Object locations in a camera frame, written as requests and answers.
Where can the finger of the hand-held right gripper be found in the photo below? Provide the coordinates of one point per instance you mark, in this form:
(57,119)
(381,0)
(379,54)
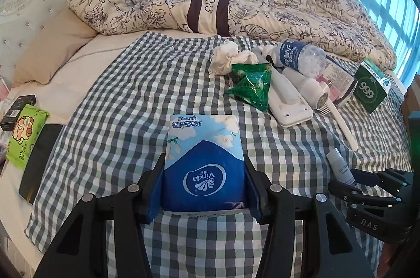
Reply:
(344,191)
(364,178)

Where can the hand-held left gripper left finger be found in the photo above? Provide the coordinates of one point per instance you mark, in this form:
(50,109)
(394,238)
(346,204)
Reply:
(156,196)

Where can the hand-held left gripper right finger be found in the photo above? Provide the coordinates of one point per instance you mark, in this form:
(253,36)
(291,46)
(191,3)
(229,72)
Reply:
(252,196)

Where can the small white tube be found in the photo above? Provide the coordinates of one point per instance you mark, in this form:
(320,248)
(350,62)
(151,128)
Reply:
(339,166)

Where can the white plastic fork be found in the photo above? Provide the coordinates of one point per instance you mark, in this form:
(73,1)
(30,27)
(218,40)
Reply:
(344,130)

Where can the blue tissue pack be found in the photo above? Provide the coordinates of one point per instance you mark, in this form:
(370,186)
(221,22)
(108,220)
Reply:
(203,166)

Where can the green medicine box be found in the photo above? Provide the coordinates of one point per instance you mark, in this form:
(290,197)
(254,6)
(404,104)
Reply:
(372,91)

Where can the white labelled dark packet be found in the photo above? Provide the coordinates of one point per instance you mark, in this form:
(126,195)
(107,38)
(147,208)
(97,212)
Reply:
(343,77)

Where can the white plug-in device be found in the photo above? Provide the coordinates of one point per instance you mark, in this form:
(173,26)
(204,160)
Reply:
(308,87)

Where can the green snack bag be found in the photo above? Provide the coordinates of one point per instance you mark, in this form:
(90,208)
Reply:
(252,84)

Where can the white tissue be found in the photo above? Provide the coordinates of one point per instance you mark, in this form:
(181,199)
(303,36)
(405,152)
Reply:
(223,58)
(247,57)

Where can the clear water bottle blue label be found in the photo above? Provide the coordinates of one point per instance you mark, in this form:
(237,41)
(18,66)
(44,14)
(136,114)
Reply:
(295,55)

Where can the checkered cloth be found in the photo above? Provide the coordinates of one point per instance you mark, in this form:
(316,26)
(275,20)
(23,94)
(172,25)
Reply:
(115,133)

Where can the black phone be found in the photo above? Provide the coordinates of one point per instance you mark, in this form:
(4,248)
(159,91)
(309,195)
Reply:
(41,163)

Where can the green wet wipes pack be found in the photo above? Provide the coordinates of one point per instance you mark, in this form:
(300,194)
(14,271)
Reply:
(26,133)

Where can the black box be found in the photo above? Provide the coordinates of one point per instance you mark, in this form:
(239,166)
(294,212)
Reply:
(18,110)

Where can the beige pillow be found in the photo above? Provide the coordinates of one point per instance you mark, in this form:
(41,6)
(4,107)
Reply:
(52,48)

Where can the floral duvet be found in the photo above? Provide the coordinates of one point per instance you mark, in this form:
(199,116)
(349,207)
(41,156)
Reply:
(262,2)

